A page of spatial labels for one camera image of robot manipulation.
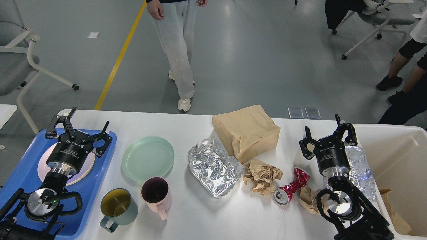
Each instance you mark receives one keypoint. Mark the person in light trousers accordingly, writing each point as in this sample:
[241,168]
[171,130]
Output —
[174,21]

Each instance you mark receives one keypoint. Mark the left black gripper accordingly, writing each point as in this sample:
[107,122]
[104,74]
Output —
[68,151]

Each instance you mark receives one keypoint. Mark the black jacket on chair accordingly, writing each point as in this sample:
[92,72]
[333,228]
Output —
[336,10]

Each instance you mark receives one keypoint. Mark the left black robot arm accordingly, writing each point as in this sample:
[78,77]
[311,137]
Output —
[52,191]

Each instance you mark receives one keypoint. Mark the crumpled brown paper ball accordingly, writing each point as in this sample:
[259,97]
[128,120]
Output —
[262,176]

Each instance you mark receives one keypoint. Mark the pink plate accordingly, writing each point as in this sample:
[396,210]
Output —
[43,168]

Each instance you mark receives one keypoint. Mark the blue plastic tray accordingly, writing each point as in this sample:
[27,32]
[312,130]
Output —
[26,176]

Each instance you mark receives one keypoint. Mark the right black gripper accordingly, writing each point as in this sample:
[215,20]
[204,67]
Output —
[330,151]

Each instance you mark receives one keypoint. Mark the brown paper in bin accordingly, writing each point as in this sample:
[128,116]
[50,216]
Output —
[400,225]

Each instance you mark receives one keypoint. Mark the white paper cup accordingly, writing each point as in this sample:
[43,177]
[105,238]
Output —
[310,166]

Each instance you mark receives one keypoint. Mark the teal mug yellow inside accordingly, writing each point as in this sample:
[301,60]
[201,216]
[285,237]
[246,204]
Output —
[118,208]

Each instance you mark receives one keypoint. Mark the grey office chair left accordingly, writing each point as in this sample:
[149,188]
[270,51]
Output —
[18,65]

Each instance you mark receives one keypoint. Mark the mint green plate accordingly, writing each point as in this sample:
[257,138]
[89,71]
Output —
[148,157]

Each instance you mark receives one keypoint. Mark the seated person in black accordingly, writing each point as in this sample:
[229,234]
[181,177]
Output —
[411,99]

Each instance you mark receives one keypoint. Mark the white waste bin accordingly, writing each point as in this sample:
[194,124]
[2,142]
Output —
[397,157]

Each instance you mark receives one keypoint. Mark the white side table edge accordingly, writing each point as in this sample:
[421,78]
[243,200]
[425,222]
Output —
[6,112]

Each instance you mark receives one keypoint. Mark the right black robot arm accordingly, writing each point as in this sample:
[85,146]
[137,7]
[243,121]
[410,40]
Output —
[342,203]

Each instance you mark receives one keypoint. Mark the crushed clear plastic bottle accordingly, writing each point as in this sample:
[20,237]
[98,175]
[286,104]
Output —
[360,173]

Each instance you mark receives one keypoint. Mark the crushed red can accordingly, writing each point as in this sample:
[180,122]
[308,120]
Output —
[283,195]

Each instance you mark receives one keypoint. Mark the brown paper bag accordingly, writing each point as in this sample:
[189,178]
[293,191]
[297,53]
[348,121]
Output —
[246,133]

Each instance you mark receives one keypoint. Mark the grey office chair right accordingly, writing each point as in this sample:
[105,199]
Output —
[384,16]

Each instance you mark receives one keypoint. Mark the pink mug dark inside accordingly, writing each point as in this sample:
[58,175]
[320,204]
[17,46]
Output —
[157,195]

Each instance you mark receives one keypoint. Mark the small crumpled brown paper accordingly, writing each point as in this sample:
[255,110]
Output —
[308,200]

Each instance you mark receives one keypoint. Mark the grey office chair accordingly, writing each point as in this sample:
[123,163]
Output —
[384,16]
[18,65]

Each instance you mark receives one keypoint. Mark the crumpled aluminium foil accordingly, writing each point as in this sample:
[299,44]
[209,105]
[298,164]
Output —
[214,168]

